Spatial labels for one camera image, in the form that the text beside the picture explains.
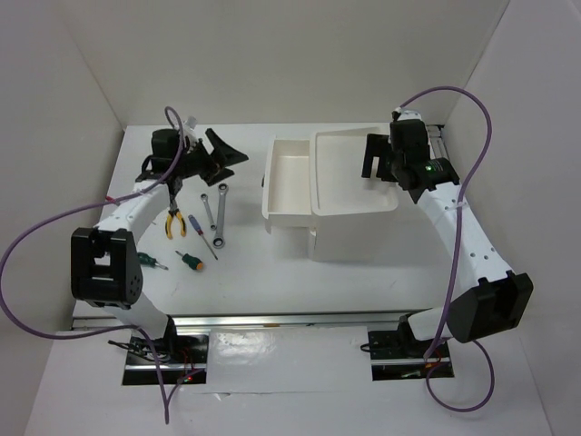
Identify aluminium side rail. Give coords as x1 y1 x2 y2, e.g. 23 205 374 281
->
427 124 450 160

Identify small silver wrench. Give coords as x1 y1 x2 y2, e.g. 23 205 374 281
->
201 193 216 231

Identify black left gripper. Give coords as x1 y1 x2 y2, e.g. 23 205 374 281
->
173 129 246 187

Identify aluminium front rail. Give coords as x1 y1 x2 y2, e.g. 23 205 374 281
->
70 310 430 332

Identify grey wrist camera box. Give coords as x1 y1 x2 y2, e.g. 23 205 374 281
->
182 116 199 152

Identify large silver ratchet wrench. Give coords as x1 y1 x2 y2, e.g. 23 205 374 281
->
212 183 229 249

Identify purple handled screwdriver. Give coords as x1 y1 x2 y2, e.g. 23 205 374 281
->
188 214 218 260

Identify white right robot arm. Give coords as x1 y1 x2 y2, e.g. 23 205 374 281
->
209 113 533 356

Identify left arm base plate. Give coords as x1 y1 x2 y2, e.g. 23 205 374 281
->
108 333 210 386

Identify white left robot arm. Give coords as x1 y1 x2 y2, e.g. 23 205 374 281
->
71 128 249 362

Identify green orange stubby screwdriver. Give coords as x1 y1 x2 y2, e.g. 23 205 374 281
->
175 251 204 272

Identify white drawer cabinet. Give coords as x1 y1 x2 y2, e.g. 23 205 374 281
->
309 126 399 262

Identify white top drawer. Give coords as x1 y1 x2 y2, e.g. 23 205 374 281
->
261 138 314 233

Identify yellow handled pliers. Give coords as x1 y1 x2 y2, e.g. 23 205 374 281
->
164 177 187 240

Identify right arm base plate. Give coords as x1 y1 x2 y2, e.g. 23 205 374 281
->
359 331 455 382

